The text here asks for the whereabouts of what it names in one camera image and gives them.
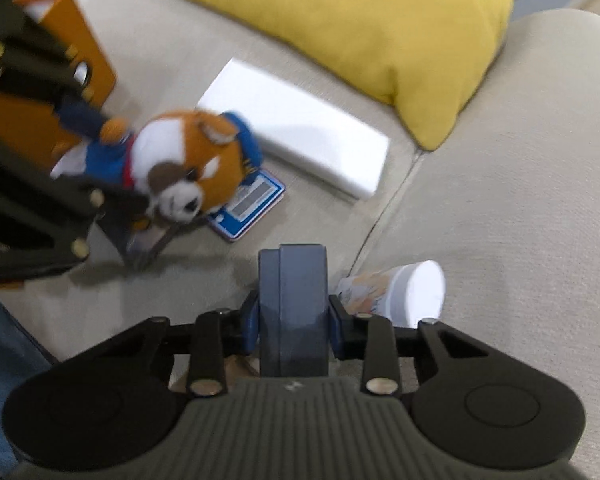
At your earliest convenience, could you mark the white printed cream tube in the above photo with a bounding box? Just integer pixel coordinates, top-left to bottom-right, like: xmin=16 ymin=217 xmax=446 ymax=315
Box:
xmin=335 ymin=260 xmax=446 ymax=328

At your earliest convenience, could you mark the grey box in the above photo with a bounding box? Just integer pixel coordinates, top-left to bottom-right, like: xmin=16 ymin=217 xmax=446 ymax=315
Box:
xmin=259 ymin=244 xmax=329 ymax=377

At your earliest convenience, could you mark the blue plush hang tag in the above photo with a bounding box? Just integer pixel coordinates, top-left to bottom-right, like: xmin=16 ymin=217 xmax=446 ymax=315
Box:
xmin=208 ymin=169 xmax=286 ymax=243

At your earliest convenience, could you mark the yellow cushion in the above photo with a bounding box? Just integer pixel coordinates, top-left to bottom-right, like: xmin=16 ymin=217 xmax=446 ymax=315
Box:
xmin=192 ymin=0 xmax=514 ymax=151

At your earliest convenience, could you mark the red panda plush toy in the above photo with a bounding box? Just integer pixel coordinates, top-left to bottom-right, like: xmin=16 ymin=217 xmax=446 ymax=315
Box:
xmin=50 ymin=104 xmax=263 ymax=224

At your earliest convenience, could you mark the orange storage box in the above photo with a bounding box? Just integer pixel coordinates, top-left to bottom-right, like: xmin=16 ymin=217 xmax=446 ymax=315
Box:
xmin=0 ymin=0 xmax=117 ymax=170

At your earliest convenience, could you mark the white rectangular case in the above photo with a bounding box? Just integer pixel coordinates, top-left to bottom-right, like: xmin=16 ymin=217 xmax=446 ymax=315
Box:
xmin=198 ymin=58 xmax=390 ymax=200

